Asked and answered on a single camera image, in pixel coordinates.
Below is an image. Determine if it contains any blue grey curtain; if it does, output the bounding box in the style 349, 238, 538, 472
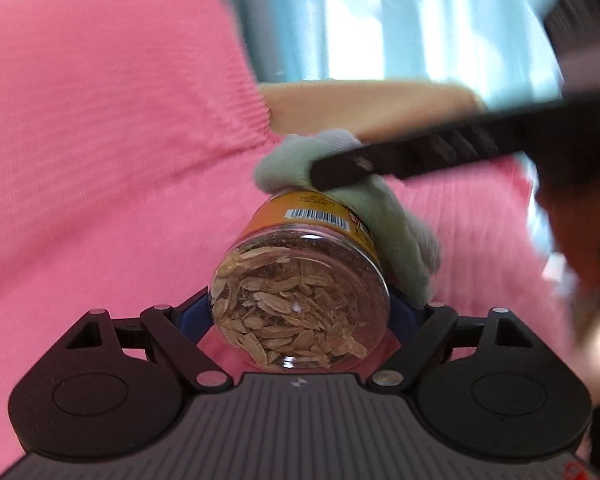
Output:
230, 0, 559, 104

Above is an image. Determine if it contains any pink corduroy back cushion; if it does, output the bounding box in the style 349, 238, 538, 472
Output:
0, 0, 276, 306

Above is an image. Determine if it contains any person's right hand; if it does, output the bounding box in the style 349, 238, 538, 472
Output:
536, 180, 600, 293

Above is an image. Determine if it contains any grey green microfibre cloth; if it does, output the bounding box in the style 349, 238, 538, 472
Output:
253, 130, 441, 307

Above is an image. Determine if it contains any clear jar with orange label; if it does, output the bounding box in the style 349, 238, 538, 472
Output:
208, 190, 390, 372

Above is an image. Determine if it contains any pink corduroy seat cover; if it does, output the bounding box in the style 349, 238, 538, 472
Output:
0, 146, 573, 473

